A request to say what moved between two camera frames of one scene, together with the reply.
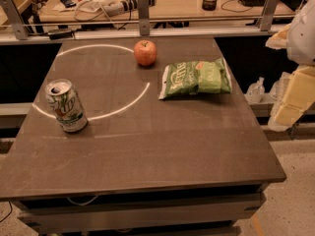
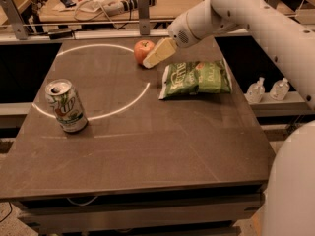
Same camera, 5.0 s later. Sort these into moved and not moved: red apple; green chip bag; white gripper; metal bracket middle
Moved: white gripper
Not moved: green chip bag; metal bracket middle; red apple
